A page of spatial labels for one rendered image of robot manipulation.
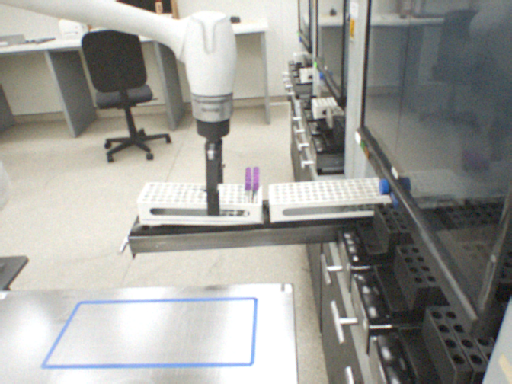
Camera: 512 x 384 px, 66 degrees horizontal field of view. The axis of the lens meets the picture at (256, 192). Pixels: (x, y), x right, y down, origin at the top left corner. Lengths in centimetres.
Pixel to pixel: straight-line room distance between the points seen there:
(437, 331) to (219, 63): 60
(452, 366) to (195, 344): 38
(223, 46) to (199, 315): 51
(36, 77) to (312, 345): 420
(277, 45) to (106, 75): 188
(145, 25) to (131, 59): 234
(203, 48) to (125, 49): 249
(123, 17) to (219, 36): 23
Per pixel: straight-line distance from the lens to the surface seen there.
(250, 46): 440
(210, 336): 71
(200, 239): 98
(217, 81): 82
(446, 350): 63
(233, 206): 93
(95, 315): 81
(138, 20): 96
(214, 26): 81
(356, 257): 85
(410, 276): 73
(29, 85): 515
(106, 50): 328
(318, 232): 96
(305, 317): 184
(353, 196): 97
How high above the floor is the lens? 135
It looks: 30 degrees down
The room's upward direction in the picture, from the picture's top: 5 degrees counter-clockwise
